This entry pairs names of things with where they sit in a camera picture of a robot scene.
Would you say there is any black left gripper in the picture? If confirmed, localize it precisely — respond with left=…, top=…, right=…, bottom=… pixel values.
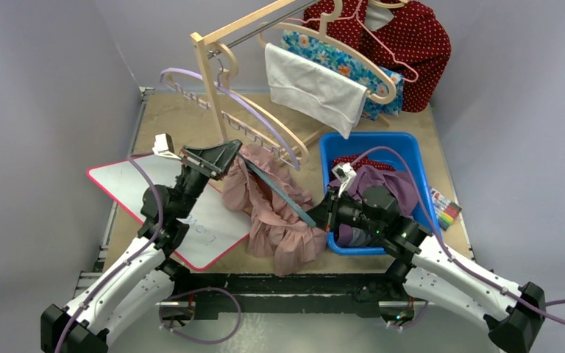
left=175, top=140, right=241, bottom=219

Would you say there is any teal hanger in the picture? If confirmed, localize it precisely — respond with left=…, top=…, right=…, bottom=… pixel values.
left=237, top=154, right=317, bottom=228

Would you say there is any pink pleated skirt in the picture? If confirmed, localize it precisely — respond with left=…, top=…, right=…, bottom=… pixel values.
left=222, top=144, right=327, bottom=276

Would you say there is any cream wooden hanger front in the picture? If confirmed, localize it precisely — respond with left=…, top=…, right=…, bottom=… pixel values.
left=165, top=40, right=310, bottom=165

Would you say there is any cream wooden hanger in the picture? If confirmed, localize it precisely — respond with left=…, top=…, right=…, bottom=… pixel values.
left=257, top=1, right=396, bottom=104
left=165, top=40, right=310, bottom=165

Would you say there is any red polka dot skirt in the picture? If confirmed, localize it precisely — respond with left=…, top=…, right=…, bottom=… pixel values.
left=331, top=154, right=396, bottom=171

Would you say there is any purple pleated skirt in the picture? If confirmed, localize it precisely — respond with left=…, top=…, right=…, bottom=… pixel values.
left=335, top=163, right=419, bottom=247

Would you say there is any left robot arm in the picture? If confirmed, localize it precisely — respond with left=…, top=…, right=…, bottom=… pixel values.
left=40, top=140, right=242, bottom=352

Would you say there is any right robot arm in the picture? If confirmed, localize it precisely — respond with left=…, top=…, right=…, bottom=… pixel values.
left=307, top=186, right=544, bottom=352

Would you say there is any white cloth on hanger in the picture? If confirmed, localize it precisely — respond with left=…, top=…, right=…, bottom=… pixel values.
left=264, top=43, right=367, bottom=139

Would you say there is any cream wooden hanger rear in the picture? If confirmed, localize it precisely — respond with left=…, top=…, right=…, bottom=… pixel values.
left=257, top=1, right=396, bottom=104

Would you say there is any red-edged whiteboard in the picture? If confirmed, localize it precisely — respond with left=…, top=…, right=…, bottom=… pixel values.
left=88, top=160, right=252, bottom=271

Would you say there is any blue plastic bin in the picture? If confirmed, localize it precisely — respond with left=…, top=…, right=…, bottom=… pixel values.
left=319, top=132, right=442, bottom=256

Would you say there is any marker pen pack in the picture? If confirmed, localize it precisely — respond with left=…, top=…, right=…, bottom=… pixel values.
left=429, top=188, right=462, bottom=230

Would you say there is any blue floral garment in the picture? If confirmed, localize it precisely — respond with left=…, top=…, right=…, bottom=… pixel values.
left=281, top=30, right=405, bottom=121

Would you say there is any metal rack rod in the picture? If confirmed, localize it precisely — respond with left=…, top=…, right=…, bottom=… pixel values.
left=203, top=0, right=317, bottom=49

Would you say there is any red polka dot dress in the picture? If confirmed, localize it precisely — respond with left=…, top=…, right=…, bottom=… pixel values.
left=327, top=1, right=452, bottom=113

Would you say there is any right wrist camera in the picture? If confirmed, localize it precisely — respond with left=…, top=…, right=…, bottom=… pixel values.
left=331, top=163, right=356, bottom=197

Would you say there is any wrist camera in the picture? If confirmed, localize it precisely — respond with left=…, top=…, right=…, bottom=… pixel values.
left=152, top=133, right=182, bottom=161
left=331, top=163, right=356, bottom=197

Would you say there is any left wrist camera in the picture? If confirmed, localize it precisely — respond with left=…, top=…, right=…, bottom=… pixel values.
left=152, top=133, right=182, bottom=161

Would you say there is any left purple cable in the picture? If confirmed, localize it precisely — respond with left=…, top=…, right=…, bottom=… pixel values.
left=53, top=152, right=166, bottom=353

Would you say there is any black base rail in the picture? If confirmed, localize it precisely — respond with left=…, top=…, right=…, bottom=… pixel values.
left=158, top=273, right=427, bottom=325

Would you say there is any wooden clothes rack frame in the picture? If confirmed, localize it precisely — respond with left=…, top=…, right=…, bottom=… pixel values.
left=190, top=0, right=333, bottom=147

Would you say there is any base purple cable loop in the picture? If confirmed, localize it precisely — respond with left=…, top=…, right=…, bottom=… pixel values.
left=158, top=287, right=243, bottom=346

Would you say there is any pink wire hanger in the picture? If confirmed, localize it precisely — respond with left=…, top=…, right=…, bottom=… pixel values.
left=286, top=1, right=419, bottom=82

